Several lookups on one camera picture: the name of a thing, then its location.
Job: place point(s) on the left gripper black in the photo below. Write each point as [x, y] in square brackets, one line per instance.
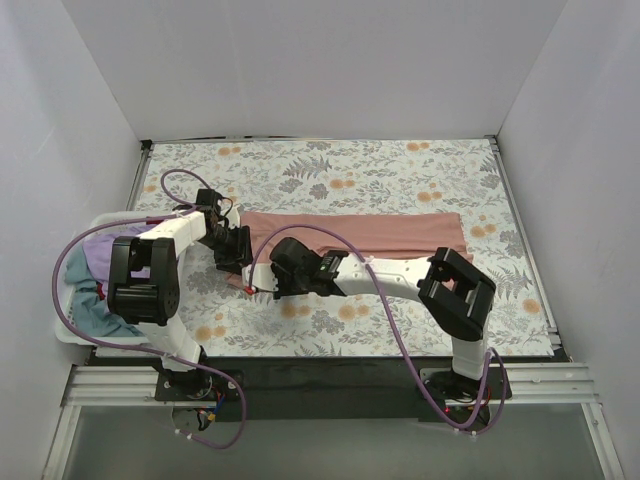
[240, 247]

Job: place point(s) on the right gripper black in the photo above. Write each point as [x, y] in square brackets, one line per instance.
[279, 282]

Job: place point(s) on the pink t-shirt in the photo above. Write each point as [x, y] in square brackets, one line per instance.
[382, 236]

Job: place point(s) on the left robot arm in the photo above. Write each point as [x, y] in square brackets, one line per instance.
[144, 283]

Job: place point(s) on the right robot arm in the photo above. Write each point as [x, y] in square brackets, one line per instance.
[458, 296]

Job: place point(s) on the floral tablecloth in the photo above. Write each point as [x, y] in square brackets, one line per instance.
[338, 178]

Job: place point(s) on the lavender t-shirt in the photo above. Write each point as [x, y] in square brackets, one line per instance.
[97, 250]

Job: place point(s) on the teal blue t-shirt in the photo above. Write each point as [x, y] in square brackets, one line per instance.
[90, 314]

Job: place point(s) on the white plastic laundry basket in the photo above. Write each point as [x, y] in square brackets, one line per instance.
[66, 331]

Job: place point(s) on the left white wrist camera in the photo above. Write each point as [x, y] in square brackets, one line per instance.
[232, 219]

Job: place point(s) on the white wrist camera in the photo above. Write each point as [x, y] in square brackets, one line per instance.
[258, 278]
[232, 219]

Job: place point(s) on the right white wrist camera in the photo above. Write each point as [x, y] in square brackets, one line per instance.
[258, 278]

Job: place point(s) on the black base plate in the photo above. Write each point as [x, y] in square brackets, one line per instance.
[343, 388]

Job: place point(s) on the aluminium table edge rail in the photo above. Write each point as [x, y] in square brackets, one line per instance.
[146, 147]

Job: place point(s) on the aluminium front frame rail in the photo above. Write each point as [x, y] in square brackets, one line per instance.
[334, 419]

